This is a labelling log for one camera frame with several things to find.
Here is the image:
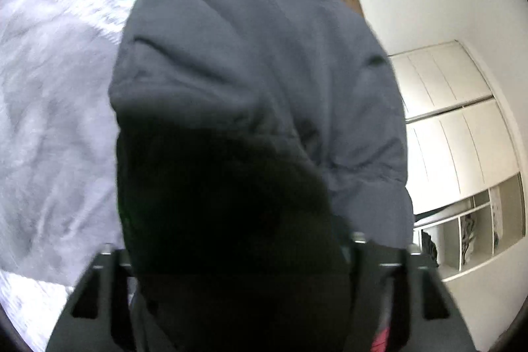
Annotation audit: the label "black puffer down coat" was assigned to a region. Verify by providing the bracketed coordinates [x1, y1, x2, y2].
[109, 0, 413, 351]

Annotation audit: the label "dark clothes in shelf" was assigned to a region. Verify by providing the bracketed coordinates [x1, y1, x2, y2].
[421, 231, 439, 267]

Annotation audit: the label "white sliding wardrobe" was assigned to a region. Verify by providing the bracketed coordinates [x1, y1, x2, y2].
[391, 42, 520, 214]

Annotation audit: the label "white open shelf unit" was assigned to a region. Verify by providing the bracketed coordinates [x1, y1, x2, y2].
[412, 174, 526, 281]

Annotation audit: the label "striped duvet cover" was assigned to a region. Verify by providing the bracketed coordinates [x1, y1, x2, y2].
[1, 0, 136, 350]

